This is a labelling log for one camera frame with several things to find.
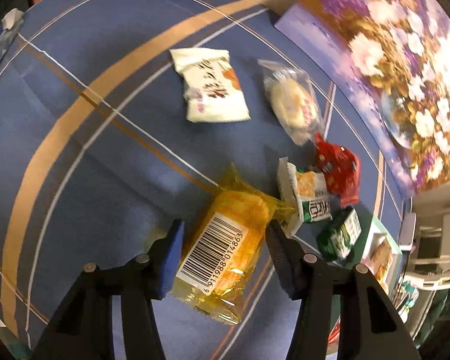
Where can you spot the blue white tissue pack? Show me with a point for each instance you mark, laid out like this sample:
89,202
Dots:
0,45

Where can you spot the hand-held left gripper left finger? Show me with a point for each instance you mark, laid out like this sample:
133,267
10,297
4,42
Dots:
172,258

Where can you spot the yellow clear snack packet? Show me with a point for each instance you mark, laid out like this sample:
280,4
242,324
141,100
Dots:
243,210

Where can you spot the white green cracker packet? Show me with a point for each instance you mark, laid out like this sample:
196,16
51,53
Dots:
307,191

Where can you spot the blue plaid tablecloth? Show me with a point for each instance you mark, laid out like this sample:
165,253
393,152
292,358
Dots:
97,157

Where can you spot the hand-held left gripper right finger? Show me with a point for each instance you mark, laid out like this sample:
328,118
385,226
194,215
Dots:
281,262

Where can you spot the tall orange snack packet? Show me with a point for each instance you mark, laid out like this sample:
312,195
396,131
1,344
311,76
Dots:
380,260

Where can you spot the flower painting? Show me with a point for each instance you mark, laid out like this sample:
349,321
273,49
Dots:
397,63

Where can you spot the clear bun packet orange label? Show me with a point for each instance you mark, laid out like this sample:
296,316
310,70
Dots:
290,101

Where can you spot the red flower-print snack packet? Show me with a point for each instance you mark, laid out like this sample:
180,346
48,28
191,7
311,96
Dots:
339,172

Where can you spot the dark green snack packet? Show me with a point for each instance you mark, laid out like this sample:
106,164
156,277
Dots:
337,236

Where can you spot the beige shelf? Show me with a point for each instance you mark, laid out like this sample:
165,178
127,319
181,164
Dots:
435,225

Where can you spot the white box with teal rim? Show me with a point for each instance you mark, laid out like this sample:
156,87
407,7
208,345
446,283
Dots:
371,245

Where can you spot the white snack packet orange print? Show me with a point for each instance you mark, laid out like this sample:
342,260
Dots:
210,90

